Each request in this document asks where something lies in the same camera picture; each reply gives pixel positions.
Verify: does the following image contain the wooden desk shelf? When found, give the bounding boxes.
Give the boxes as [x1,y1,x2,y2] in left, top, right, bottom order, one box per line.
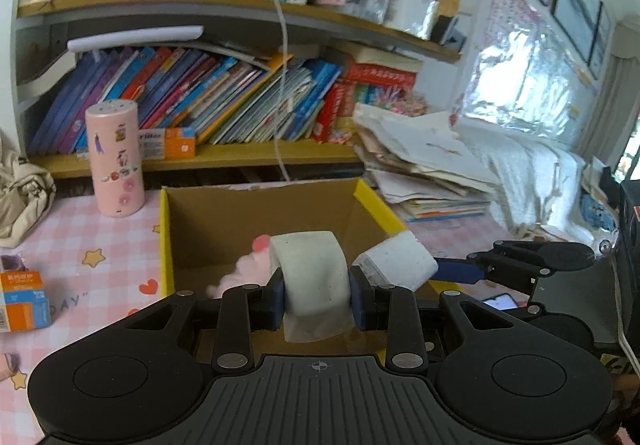
[12,0,488,181]

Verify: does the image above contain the white textured cloth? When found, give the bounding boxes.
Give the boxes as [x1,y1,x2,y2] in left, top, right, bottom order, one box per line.
[490,135,587,237]

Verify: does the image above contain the pink checkered table mat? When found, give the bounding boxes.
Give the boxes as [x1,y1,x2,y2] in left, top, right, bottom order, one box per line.
[0,195,501,426]

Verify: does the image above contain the small orange box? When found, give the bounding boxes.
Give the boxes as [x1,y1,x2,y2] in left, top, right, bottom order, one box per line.
[137,126,197,161]

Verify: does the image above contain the white tape roll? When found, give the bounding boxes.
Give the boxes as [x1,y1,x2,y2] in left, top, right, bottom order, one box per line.
[270,231,353,343]

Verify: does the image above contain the black smartphone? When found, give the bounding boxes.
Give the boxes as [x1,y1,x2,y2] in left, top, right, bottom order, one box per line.
[480,292,521,312]

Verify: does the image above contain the white rectangular block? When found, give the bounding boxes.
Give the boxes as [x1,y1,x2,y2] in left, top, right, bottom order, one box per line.
[351,232,440,292]

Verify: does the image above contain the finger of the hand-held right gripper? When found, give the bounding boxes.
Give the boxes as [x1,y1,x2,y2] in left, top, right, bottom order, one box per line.
[432,239,557,319]

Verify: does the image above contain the white lamp bar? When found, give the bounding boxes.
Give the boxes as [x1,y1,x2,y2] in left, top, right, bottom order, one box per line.
[66,25,205,53]

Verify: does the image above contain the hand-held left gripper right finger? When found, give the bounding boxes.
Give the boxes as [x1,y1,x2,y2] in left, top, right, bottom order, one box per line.
[349,269,507,373]

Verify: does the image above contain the white orange toothpaste box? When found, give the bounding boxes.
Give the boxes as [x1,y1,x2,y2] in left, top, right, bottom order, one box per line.
[0,270,52,333]

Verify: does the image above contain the stack of red books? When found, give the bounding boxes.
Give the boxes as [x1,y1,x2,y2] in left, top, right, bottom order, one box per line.
[315,62,431,143]

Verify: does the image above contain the thick white book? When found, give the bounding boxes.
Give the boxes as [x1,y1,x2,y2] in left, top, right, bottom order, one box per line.
[17,50,76,98]

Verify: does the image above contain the beige canvas bag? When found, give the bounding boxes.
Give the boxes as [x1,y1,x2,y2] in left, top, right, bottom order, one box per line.
[0,130,57,248]

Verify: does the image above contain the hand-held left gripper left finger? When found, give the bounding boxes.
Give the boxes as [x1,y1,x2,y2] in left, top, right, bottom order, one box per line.
[125,275,287,374]

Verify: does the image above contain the pink alphabet poster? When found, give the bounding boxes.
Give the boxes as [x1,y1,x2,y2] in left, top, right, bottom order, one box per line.
[452,0,601,151]

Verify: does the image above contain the white pen holder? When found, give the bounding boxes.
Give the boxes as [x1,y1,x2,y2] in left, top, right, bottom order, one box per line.
[387,0,440,40]

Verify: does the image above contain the white hanging cable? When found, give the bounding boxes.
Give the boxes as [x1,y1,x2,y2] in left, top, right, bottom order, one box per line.
[232,0,296,184]

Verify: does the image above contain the pink plush pig toy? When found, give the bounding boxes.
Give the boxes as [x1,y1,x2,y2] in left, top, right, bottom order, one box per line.
[207,235,281,298]

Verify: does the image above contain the small black box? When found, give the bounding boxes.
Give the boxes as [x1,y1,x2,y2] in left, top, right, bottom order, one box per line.
[432,15,468,49]

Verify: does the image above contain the yellow cardboard box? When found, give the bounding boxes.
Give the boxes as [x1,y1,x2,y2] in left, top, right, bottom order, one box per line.
[159,178,442,366]

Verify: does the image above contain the pile of papers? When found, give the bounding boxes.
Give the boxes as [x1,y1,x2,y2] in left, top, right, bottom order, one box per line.
[352,102,506,226]

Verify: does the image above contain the pink sticker tumbler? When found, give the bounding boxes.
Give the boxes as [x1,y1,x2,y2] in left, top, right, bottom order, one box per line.
[85,100,146,217]

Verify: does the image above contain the row of colourful books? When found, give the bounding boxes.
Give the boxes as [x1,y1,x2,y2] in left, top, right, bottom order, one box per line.
[27,45,346,156]

